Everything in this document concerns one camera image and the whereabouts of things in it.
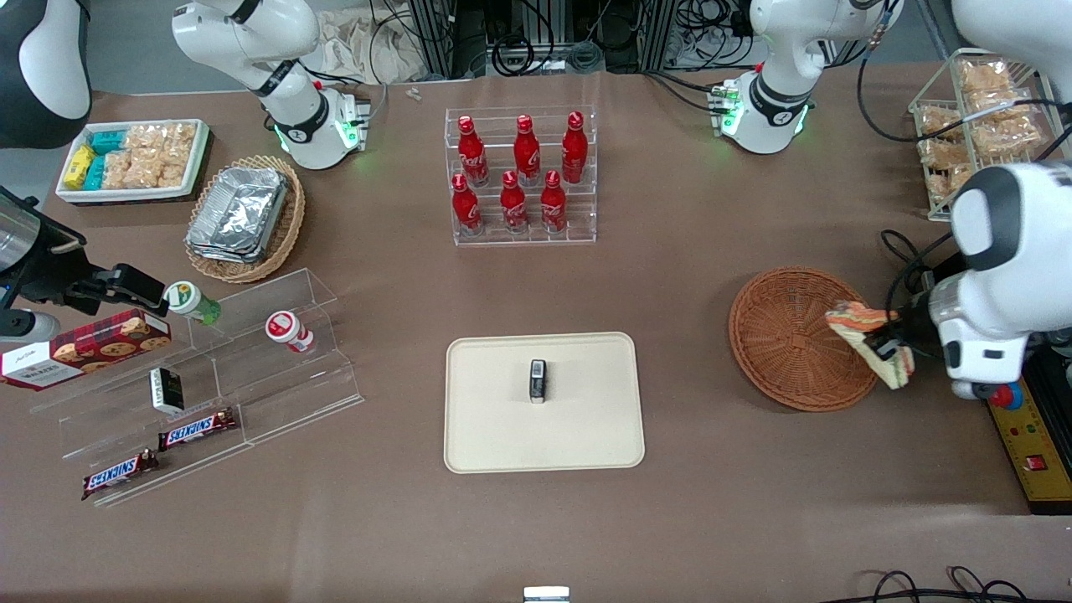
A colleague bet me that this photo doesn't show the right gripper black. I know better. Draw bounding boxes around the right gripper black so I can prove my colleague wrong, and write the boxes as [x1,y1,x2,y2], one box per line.
[17,224,168,317]

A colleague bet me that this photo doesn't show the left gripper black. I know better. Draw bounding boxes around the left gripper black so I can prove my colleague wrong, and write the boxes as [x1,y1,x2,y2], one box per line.
[867,295,945,359]

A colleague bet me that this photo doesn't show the triangular sandwich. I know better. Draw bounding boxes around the triangular sandwich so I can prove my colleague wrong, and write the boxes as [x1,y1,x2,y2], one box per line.
[825,301,916,391]

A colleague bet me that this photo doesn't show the brown wicker basket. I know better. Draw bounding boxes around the brown wicker basket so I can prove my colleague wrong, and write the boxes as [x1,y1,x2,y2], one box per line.
[728,266,885,412]

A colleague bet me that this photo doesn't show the aluminium foil tray stack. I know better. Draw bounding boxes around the aluminium foil tray stack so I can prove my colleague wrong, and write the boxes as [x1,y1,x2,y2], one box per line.
[186,166,290,265]

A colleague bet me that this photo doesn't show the white rectangular snack tray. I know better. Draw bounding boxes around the white rectangular snack tray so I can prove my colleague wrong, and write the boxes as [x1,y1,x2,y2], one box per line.
[55,119,210,204]

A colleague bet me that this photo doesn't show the light wicker basket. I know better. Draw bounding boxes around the light wicker basket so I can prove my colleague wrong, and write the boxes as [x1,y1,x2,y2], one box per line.
[184,155,306,284]

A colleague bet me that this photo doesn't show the beige plastic tray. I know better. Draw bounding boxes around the beige plastic tray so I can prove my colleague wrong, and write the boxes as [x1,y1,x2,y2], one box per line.
[444,332,646,475]

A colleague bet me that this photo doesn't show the red tartan cookie box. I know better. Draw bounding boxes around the red tartan cookie box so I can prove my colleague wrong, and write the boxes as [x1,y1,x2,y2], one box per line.
[0,309,173,391]

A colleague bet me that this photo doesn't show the green capped small bottle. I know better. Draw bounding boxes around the green capped small bottle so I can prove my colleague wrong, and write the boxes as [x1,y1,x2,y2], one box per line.
[165,281,223,326]

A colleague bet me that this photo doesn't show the black machine with grey front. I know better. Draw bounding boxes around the black machine with grey front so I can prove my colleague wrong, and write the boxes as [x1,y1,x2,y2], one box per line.
[909,250,968,296]

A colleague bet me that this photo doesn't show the small black white box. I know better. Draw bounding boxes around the small black white box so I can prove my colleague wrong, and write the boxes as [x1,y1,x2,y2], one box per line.
[149,367,185,414]

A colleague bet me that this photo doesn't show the clear bag of rice crackers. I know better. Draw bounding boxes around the clear bag of rice crackers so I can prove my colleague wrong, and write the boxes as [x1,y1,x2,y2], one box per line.
[163,122,198,187]
[124,124,168,157]
[102,151,167,190]

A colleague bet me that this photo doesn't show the yellow snack pack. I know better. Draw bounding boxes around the yellow snack pack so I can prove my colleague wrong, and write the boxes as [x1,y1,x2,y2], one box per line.
[64,144,95,190]

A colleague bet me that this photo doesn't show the snickers chocolate bar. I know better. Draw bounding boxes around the snickers chocolate bar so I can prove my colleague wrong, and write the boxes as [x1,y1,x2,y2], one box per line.
[157,407,238,451]
[81,450,160,501]

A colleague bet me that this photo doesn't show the clear bag of fried snacks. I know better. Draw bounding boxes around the clear bag of fried snacks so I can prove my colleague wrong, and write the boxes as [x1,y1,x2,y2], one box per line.
[920,141,977,202]
[917,105,966,140]
[959,59,1014,93]
[967,88,1033,123]
[971,117,1044,160]

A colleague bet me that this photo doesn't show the red capped small bottle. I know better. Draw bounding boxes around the red capped small bottle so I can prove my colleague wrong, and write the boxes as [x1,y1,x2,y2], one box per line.
[265,311,317,354]

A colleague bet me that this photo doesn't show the clear acrylic stepped shelf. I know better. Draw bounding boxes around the clear acrylic stepped shelf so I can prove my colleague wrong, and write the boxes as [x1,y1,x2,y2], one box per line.
[29,268,365,509]

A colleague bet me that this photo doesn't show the yellow black control box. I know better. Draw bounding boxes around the yellow black control box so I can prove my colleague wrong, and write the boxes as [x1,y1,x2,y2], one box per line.
[987,377,1072,514]

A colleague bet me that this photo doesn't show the clear acrylic bottle rack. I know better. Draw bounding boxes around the clear acrylic bottle rack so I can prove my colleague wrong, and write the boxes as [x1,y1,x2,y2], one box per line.
[444,105,598,246]

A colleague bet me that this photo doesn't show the crumpled white cloth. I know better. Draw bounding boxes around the crumpled white cloth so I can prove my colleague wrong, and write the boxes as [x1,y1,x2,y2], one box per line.
[314,7,430,85]

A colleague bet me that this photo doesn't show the red cola bottle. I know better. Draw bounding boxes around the red cola bottle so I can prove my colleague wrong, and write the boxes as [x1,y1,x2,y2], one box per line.
[451,173,483,235]
[457,116,489,187]
[513,115,541,187]
[540,170,568,233]
[562,111,589,185]
[500,171,528,234]

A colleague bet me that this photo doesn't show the black looped cable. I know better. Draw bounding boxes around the black looped cable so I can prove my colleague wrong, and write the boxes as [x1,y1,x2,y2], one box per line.
[879,226,957,321]

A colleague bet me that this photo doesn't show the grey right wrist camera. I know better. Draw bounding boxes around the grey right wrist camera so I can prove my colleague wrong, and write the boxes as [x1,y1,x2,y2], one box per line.
[0,309,61,343]

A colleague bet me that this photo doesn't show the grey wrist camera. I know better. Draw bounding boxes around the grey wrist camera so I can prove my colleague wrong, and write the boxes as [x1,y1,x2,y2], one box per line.
[0,309,61,343]
[952,377,1021,401]

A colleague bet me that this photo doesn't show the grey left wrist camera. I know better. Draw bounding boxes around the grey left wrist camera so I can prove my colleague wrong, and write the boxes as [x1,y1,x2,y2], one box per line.
[952,377,1021,401]

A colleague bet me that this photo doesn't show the white wire basket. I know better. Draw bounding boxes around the white wire basket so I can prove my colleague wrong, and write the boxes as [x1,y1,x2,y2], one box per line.
[909,48,1054,223]

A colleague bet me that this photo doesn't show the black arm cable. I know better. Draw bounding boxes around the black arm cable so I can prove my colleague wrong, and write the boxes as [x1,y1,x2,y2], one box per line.
[856,15,1072,145]

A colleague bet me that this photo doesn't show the black cable on floor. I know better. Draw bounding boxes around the black cable on floor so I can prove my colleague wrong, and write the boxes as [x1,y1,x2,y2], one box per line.
[837,567,1072,603]

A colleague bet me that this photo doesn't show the aluminium frame with cables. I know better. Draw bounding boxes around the aluminium frame with cables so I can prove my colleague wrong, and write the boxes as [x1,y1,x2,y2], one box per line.
[368,0,759,80]

